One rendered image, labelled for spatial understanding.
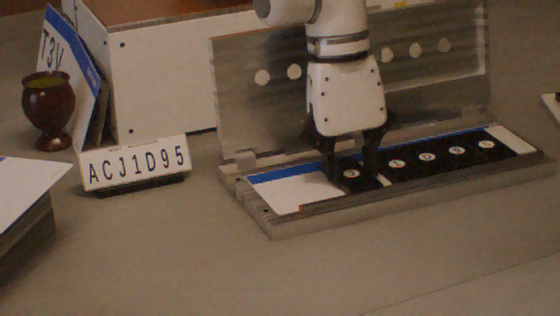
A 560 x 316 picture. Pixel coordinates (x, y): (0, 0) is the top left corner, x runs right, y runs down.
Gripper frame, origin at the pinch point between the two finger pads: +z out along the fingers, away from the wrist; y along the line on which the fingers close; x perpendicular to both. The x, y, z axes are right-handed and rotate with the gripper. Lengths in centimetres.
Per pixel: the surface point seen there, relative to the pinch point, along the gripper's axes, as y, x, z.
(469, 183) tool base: 14.5, -6.6, 4.2
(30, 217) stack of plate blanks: -43.7, 3.6, -1.1
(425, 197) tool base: 7.6, -6.4, 4.8
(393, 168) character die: 6.0, -0.6, 1.5
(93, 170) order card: -32.3, 16.5, -2.6
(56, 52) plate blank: -28, 60, -15
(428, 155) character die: 12.4, 0.8, 1.1
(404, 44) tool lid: 15.1, 10.5, -13.5
